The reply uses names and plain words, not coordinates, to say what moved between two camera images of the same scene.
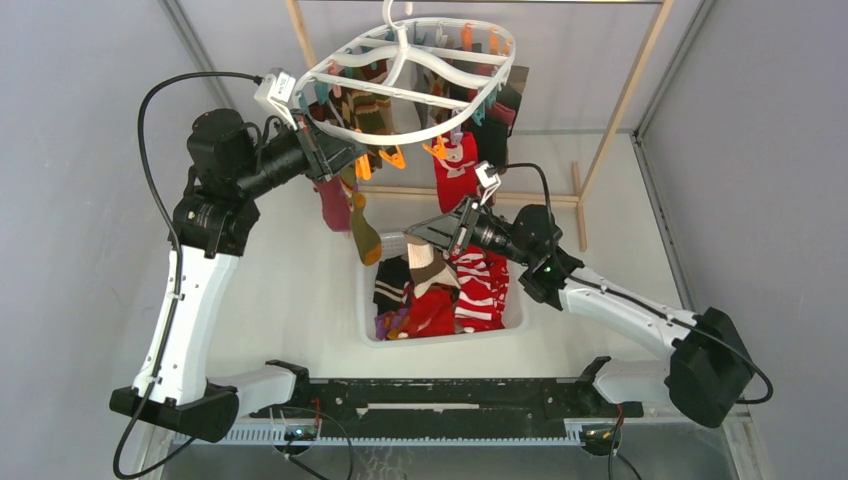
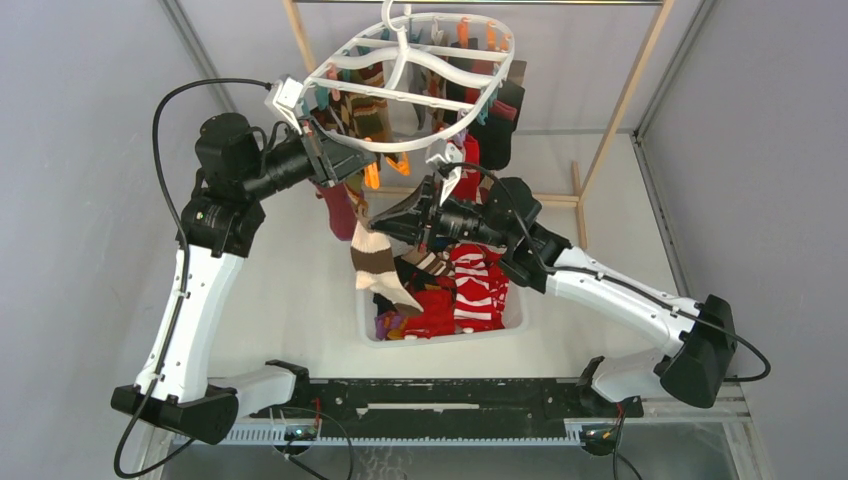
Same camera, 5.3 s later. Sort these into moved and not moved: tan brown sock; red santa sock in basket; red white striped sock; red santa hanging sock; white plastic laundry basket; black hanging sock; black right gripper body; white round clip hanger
Moved: black right gripper body; tan brown sock
Not moved: white plastic laundry basket; black hanging sock; white round clip hanger; red santa sock in basket; red white striped sock; red santa hanging sock
